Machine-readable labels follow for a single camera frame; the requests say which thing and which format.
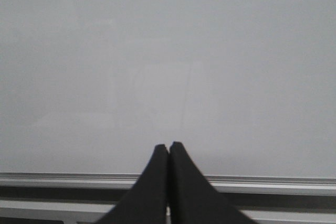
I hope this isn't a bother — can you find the white metal whiteboard stand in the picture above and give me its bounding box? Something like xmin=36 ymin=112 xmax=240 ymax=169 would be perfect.
xmin=1 ymin=200 xmax=335 ymax=223

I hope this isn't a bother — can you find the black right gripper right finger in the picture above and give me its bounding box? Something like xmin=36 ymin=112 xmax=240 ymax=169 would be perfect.
xmin=169 ymin=142 xmax=256 ymax=223

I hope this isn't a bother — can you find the white whiteboard with aluminium frame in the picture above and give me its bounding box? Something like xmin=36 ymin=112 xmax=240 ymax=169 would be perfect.
xmin=1 ymin=0 xmax=335 ymax=196

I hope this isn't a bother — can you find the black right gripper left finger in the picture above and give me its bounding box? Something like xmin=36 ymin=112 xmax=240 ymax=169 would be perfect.
xmin=96 ymin=144 xmax=169 ymax=224

